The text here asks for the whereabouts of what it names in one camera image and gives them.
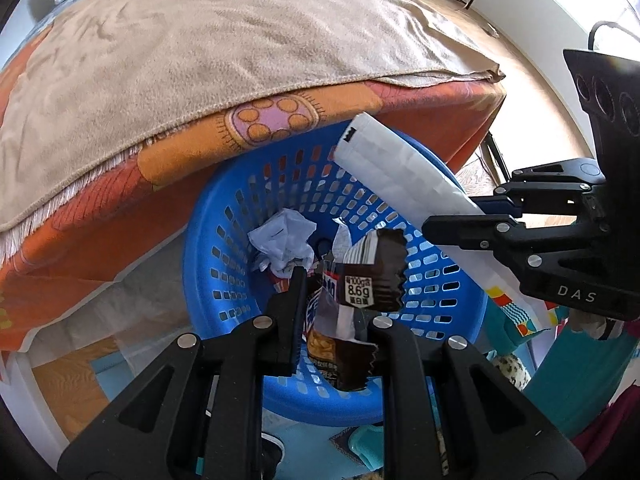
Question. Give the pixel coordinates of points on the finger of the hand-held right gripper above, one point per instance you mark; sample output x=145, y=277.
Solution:
x=500, y=206
x=460, y=230

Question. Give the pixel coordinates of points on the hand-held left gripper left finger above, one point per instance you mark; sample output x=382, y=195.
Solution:
x=285, y=320

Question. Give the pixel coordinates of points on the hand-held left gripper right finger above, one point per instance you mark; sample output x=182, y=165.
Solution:
x=400, y=360

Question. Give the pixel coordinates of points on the white paper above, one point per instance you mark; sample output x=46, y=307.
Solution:
x=280, y=237

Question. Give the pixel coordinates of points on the long white packet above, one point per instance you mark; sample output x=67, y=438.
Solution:
x=400, y=170

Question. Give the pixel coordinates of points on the dark brown snack wrapper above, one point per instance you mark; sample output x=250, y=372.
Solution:
x=377, y=270

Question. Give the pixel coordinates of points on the blue plastic basket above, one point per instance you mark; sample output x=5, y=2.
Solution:
x=192, y=260

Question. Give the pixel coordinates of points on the red snack packet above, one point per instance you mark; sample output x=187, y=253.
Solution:
x=280, y=282

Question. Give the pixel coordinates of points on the black metal bed leg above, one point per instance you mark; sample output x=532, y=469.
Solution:
x=497, y=160

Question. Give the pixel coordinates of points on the teal slipper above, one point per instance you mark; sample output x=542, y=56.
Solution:
x=367, y=447

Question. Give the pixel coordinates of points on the leopard print cloth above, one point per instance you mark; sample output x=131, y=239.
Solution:
x=512, y=370

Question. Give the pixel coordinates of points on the white mattress cover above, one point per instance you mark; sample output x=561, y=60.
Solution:
x=150, y=300

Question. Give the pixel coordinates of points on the black shoe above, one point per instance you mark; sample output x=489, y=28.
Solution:
x=272, y=460

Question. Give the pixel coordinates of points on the small scrap on floor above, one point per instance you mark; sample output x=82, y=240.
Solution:
x=493, y=31

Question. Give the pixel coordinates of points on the orange printed blanket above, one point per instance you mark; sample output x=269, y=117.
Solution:
x=100, y=240

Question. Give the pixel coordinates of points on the dark red cloth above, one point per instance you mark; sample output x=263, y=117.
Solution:
x=610, y=420

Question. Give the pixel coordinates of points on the beige fleece blanket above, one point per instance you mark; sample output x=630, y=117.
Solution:
x=200, y=60

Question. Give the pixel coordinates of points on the white bed frame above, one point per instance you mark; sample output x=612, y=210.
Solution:
x=25, y=410

